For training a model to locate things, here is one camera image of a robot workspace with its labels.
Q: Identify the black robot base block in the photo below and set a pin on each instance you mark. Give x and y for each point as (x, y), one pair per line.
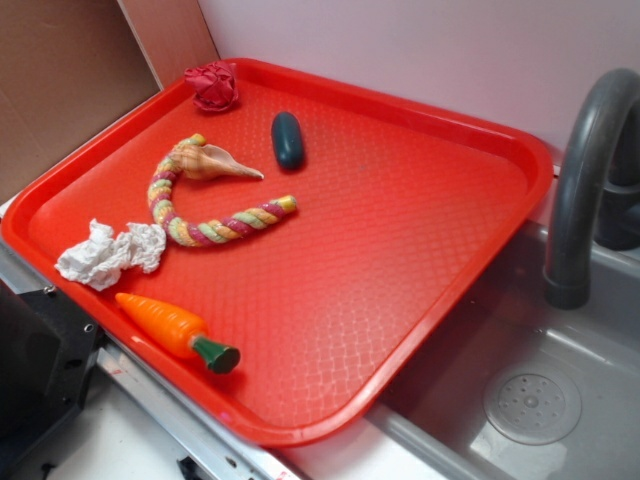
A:
(48, 347)

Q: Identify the crumpled white paper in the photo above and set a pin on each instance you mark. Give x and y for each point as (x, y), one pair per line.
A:
(100, 260)

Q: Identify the red plastic tray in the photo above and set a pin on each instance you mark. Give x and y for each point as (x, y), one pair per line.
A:
(400, 207)

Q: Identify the dark teal oval block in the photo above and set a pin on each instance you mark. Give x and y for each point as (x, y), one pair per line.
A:
(287, 141)

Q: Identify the beige conch seashell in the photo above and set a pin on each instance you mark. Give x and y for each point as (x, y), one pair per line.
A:
(208, 162)

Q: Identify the orange plastic toy carrot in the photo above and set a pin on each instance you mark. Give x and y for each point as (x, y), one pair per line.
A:
(181, 333)

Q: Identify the crumpled red paper ball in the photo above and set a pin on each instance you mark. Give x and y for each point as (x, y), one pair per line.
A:
(214, 86)

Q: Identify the grey plastic toy sink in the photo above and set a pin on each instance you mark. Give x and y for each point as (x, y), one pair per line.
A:
(508, 387)

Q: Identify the grey toy sink faucet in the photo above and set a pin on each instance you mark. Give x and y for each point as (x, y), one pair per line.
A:
(597, 195)

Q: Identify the brown cardboard panel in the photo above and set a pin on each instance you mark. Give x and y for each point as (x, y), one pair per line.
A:
(69, 69)

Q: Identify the multicoloured twisted rope toy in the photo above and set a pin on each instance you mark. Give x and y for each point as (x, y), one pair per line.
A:
(213, 232)

